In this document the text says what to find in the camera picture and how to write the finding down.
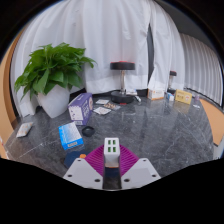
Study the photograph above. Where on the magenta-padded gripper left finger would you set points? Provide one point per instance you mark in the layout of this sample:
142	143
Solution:
78	171

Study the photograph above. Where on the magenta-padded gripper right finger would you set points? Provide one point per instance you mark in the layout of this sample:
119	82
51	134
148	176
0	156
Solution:
140	171

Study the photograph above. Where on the white charger block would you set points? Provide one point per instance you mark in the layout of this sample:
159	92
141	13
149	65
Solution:
111	151

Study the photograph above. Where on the small black round dish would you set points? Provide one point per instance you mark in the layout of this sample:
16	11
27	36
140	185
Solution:
88	131

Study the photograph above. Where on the purple cardboard box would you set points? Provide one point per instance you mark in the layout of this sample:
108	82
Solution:
80	108

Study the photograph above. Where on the white printed card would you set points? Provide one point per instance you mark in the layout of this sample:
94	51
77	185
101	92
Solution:
102	101
102	111

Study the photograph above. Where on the white flat packet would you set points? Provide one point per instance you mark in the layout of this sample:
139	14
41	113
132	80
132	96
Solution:
24	129

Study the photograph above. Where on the printed card with picture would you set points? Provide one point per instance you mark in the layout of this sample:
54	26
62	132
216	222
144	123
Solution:
112	106

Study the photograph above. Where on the small white tube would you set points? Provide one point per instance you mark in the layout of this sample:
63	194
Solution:
137	98

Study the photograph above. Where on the white and orange box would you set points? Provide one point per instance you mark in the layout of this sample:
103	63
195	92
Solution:
155	94

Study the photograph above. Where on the booklet on stool base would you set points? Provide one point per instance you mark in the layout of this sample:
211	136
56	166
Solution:
131	92

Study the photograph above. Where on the small blue and white box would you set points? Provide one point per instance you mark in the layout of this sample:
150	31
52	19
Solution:
170	96

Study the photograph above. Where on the small white flat item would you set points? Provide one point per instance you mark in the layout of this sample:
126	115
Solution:
196	106

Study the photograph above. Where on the yellow box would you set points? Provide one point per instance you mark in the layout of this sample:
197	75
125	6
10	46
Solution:
183	97

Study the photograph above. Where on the orange wooden counter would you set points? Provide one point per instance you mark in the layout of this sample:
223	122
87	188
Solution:
215	121

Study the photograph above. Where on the small purple item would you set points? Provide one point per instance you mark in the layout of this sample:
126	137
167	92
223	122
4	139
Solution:
197	97

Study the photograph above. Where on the green plant in white pot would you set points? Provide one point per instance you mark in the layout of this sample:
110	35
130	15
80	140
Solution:
53	71

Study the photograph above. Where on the white pleated curtain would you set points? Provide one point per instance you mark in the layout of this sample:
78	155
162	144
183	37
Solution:
201	66

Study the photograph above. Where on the narrow white curtain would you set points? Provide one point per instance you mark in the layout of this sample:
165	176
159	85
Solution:
165	46

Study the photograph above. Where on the wide white curtain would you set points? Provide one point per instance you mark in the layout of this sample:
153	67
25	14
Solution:
100	36

